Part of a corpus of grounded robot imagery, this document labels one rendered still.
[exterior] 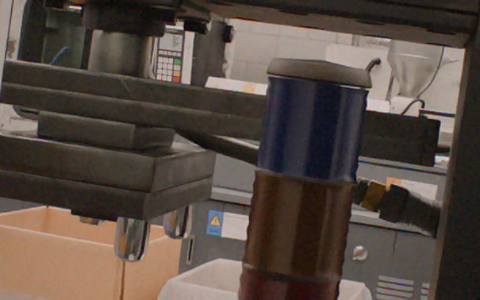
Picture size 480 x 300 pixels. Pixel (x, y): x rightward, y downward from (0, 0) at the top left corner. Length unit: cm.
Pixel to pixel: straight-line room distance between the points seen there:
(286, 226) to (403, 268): 476
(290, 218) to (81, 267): 261
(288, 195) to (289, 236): 1
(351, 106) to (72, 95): 29
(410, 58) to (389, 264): 103
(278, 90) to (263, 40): 685
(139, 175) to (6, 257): 249
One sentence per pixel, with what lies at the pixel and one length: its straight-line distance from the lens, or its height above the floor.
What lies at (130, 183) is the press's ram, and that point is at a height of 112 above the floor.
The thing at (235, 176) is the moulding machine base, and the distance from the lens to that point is 523.
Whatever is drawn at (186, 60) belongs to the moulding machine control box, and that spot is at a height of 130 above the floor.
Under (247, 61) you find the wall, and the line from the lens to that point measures 725.
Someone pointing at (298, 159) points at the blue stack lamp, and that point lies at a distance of 38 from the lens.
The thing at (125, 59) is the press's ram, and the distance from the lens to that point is 65.
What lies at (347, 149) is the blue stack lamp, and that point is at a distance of 38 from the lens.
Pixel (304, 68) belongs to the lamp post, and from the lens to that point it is 38.
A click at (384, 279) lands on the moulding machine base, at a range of 514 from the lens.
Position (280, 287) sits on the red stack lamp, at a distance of 38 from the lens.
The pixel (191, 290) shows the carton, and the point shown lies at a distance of 295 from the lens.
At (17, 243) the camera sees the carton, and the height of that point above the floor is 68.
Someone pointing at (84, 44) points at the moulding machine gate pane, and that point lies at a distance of 546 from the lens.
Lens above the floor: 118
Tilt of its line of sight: 3 degrees down
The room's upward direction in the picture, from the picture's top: 8 degrees clockwise
